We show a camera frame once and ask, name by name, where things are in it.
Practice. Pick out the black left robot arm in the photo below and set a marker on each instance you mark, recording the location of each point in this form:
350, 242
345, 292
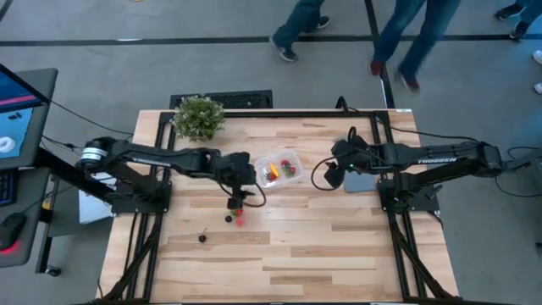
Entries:
161, 159

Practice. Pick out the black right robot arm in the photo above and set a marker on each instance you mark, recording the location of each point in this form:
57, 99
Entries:
436, 159

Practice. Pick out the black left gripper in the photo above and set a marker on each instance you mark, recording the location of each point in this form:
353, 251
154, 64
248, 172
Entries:
238, 169

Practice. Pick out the grey side desk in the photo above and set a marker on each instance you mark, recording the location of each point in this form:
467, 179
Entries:
29, 250

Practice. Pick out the black keyboard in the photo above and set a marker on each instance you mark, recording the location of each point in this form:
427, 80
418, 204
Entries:
6, 186

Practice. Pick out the clear plastic tupperware container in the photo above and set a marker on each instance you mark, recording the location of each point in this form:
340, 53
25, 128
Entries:
292, 159

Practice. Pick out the black floor vent grille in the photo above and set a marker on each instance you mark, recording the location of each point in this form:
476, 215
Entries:
237, 101

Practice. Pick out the grey tupperware lid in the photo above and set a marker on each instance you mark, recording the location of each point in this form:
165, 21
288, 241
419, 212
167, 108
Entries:
360, 183

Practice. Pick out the white paper sheet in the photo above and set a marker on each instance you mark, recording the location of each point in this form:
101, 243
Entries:
95, 205

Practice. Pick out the computer monitor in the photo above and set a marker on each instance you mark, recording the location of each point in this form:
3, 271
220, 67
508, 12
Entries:
17, 123

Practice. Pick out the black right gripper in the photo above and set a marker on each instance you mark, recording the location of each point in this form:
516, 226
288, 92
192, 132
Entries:
334, 174

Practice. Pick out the black computer mouse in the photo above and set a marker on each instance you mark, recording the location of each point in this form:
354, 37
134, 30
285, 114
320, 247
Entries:
10, 231

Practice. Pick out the dark toy cherry with stem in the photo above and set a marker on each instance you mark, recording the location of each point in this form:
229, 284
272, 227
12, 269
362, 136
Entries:
202, 238

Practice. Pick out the green potted plant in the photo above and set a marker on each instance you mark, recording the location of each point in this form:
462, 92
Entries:
199, 118

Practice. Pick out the dark toy berry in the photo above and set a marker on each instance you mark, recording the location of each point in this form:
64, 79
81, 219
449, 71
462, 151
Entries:
228, 219

